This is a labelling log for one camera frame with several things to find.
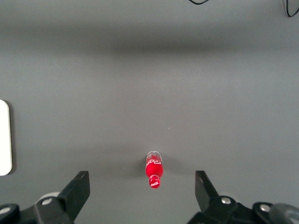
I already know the red cola bottle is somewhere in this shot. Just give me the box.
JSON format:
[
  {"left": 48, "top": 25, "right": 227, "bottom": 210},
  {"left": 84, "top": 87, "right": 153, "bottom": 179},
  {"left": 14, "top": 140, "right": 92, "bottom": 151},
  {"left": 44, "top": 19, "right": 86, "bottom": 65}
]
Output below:
[{"left": 145, "top": 150, "right": 163, "bottom": 189}]

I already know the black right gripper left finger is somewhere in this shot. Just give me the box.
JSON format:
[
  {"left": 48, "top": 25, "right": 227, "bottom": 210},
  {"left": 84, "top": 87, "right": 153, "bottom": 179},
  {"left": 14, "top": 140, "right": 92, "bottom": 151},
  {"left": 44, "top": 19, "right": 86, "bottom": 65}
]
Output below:
[{"left": 0, "top": 170, "right": 91, "bottom": 224}]

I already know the cream plastic tray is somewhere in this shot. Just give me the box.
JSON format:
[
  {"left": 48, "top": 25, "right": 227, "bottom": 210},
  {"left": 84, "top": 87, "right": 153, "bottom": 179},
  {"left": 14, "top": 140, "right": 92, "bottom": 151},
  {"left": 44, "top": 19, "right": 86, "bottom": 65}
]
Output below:
[{"left": 0, "top": 99, "right": 13, "bottom": 176}]

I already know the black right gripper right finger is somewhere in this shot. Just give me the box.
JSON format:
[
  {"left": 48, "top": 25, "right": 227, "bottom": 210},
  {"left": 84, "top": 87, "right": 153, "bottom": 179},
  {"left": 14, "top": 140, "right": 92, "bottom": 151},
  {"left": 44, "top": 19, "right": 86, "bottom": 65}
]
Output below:
[{"left": 186, "top": 170, "right": 277, "bottom": 224}]

